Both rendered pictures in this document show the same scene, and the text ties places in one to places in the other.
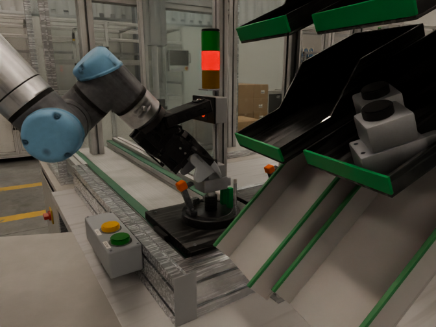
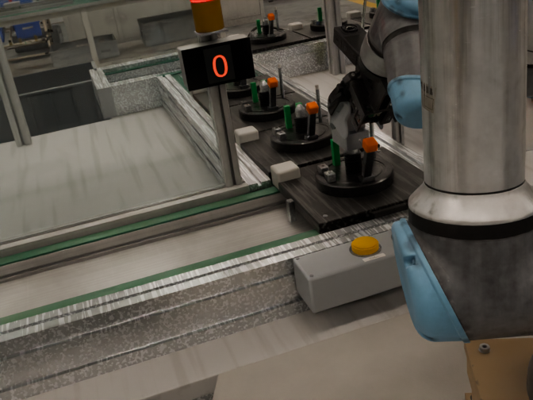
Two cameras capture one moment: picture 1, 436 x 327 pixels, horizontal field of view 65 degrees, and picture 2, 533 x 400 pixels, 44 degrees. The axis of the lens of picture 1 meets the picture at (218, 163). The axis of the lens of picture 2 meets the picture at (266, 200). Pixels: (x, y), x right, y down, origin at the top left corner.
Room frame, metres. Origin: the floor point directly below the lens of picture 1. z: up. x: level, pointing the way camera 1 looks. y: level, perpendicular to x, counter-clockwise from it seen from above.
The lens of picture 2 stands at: (0.58, 1.10, 1.46)
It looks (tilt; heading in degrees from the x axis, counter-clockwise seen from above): 25 degrees down; 288
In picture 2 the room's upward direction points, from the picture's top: 9 degrees counter-clockwise
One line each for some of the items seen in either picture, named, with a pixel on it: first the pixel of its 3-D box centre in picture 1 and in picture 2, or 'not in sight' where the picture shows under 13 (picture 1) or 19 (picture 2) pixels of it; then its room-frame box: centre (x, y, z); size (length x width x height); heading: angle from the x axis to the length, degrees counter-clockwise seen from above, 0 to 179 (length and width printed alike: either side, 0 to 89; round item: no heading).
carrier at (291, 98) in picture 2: not in sight; (265, 95); (1.04, -0.40, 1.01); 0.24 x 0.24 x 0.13; 33
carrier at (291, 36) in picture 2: not in sight; (266, 28); (1.25, -1.26, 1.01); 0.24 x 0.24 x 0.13; 33
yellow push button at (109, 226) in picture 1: (110, 228); (365, 248); (0.72, 0.24, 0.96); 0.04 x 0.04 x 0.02
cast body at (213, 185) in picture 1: (215, 173); (347, 123); (0.77, 0.01, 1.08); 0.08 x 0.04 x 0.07; 123
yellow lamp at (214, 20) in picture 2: (210, 79); (207, 14); (0.99, 0.02, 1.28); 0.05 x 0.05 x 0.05
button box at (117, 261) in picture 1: (111, 241); (366, 266); (0.72, 0.24, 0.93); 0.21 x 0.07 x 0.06; 33
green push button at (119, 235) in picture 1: (120, 240); not in sight; (0.66, 0.21, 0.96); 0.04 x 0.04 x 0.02
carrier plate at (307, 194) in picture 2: (211, 220); (354, 185); (0.76, 0.02, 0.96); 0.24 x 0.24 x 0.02; 33
